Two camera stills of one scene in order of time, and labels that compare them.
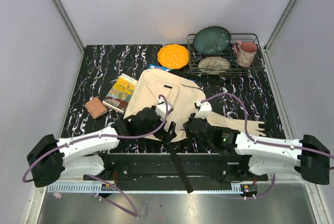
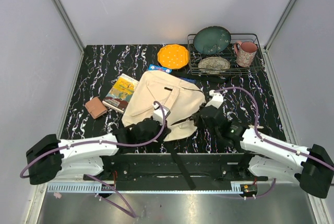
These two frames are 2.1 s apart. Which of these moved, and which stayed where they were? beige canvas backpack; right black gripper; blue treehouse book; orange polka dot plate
Moved: right black gripper
Stayed: beige canvas backpack; orange polka dot plate; blue treehouse book
